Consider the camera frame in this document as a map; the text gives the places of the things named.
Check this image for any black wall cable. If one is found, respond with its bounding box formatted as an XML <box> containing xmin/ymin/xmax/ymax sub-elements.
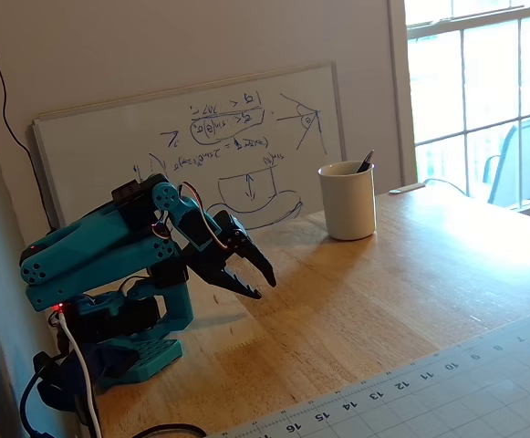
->
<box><xmin>0</xmin><ymin>0</ymin><xmax>58</xmax><ymax>230</ymax></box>

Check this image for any gray gridded cutting mat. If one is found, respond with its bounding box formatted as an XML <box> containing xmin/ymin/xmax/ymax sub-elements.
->
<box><xmin>204</xmin><ymin>308</ymin><xmax>530</xmax><ymax>438</ymax></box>

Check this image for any white usb cable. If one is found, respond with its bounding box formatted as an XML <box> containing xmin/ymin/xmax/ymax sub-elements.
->
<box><xmin>57</xmin><ymin>313</ymin><xmax>104</xmax><ymax>438</ymax></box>

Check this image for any black power cable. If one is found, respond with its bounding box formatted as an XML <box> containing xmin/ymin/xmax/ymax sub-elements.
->
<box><xmin>19</xmin><ymin>349</ymin><xmax>207</xmax><ymax>438</ymax></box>

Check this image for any white whiteboard with writing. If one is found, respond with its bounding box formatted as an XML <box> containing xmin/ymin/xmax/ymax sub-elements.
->
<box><xmin>32</xmin><ymin>61</ymin><xmax>346</xmax><ymax>230</ymax></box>

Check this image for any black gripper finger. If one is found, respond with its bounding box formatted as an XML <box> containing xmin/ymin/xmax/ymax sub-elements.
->
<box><xmin>208</xmin><ymin>267</ymin><xmax>264</xmax><ymax>301</ymax></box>
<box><xmin>229</xmin><ymin>217</ymin><xmax>278</xmax><ymax>288</ymax></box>

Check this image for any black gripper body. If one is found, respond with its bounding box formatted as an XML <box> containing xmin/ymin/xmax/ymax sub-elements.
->
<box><xmin>184</xmin><ymin>209</ymin><xmax>248</xmax><ymax>287</ymax></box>

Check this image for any blue mechanical pen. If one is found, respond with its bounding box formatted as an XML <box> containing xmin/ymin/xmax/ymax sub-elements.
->
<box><xmin>355</xmin><ymin>149</ymin><xmax>376</xmax><ymax>174</ymax></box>

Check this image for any white framed window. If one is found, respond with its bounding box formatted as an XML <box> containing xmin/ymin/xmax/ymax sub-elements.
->
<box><xmin>388</xmin><ymin>0</ymin><xmax>530</xmax><ymax>223</ymax></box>

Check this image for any white ceramic mug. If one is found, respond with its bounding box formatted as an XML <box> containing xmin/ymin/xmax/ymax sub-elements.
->
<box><xmin>317</xmin><ymin>160</ymin><xmax>378</xmax><ymax>242</ymax></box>

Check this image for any outdoor patio chair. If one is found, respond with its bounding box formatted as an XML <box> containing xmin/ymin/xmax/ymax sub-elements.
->
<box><xmin>482</xmin><ymin>110</ymin><xmax>530</xmax><ymax>211</ymax></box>

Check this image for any motor controller board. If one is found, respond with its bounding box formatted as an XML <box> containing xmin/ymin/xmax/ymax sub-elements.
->
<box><xmin>48</xmin><ymin>302</ymin><xmax>73</xmax><ymax>321</ymax></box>

